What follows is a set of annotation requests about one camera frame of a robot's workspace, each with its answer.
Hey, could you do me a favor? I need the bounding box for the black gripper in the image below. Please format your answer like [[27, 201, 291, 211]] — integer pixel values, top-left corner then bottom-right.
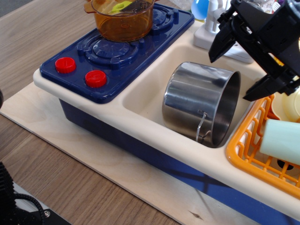
[[209, 0, 300, 101]]

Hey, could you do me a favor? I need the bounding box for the stainless steel pot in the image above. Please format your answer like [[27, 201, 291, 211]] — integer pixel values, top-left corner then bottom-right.
[[162, 62, 241, 148]]

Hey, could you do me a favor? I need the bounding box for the cream and blue toy sink unit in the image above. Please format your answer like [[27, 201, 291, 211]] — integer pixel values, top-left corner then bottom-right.
[[33, 22, 300, 225]]

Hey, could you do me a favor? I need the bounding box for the amber transparent plastic pot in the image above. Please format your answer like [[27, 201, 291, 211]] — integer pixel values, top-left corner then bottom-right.
[[83, 0, 155, 42]]

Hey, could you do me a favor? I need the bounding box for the white toy faucet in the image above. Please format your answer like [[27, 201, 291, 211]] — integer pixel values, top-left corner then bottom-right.
[[194, 0, 254, 63]]

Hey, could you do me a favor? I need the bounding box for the pale yellow plastic dish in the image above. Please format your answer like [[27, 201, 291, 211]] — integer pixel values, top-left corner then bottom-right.
[[271, 88, 300, 123]]

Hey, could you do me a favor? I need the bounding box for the blue balloon-like ball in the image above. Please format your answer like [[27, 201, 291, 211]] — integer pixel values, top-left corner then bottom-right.
[[191, 0, 209, 20]]

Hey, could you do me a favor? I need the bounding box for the light green plastic cup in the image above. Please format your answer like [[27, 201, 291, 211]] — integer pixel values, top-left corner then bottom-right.
[[260, 119, 300, 165]]

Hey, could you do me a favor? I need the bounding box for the orange dish rack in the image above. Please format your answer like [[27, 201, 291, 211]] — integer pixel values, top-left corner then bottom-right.
[[226, 94, 300, 199]]

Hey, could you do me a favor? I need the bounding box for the green toy utensil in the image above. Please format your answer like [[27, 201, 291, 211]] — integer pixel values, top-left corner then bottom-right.
[[111, 0, 132, 13]]

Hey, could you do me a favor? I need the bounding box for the blue toy stove top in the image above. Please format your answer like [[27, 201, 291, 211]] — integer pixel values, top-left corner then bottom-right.
[[39, 3, 195, 104]]

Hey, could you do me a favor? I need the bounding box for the right red stove knob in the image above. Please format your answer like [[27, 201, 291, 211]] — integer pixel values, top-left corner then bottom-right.
[[85, 70, 107, 88]]

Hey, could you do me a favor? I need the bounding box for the red stove knob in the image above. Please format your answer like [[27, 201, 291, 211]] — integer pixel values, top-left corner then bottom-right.
[[85, 70, 107, 88], [55, 57, 76, 74]]

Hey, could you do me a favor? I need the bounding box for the left red stove knob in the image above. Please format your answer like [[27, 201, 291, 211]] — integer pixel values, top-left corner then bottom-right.
[[55, 57, 76, 74]]

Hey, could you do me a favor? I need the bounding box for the light plywood base board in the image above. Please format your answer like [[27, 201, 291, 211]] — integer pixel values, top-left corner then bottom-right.
[[0, 84, 254, 225]]

